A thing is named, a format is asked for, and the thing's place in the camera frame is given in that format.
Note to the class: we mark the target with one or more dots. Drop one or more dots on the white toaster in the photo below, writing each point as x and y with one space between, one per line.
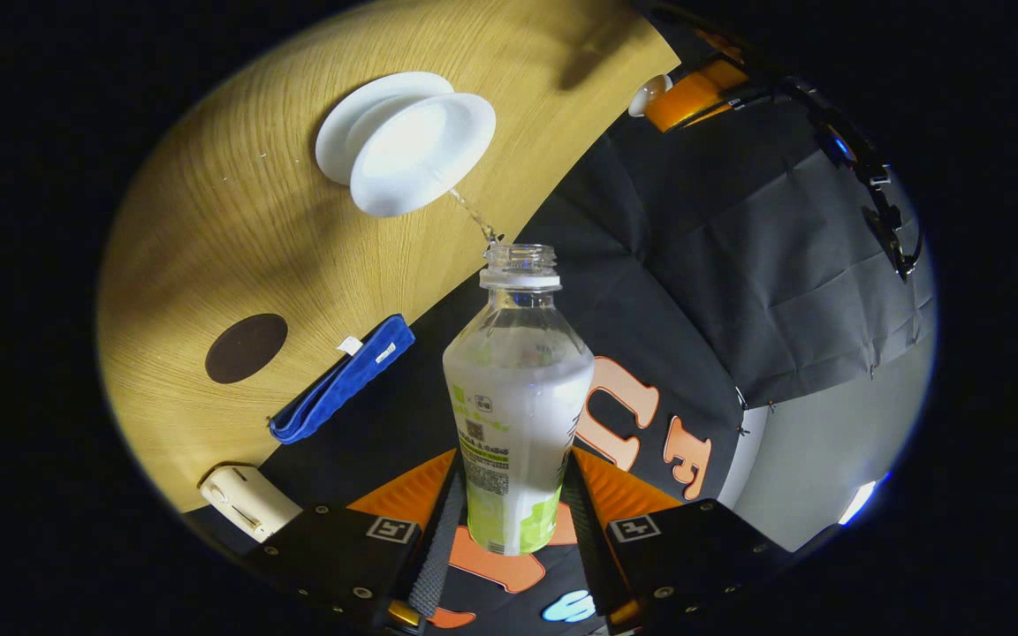
248 503

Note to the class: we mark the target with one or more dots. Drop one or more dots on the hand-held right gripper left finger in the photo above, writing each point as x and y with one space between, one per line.
438 548

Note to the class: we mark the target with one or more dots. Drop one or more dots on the blue folded towel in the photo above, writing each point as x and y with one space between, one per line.
341 382

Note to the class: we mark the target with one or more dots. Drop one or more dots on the clear plastic water bottle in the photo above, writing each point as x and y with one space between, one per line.
518 406

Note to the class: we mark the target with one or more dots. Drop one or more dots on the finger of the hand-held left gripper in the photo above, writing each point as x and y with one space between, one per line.
719 41
695 93

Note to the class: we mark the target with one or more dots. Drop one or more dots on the white teacup lid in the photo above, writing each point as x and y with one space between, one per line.
650 95

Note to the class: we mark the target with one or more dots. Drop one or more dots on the white saucer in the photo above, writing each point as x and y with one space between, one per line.
345 128

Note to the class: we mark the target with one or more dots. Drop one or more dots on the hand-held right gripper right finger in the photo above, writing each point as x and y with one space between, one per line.
593 539

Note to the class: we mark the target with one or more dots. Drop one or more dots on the dark brown round coaster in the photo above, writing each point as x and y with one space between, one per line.
246 348

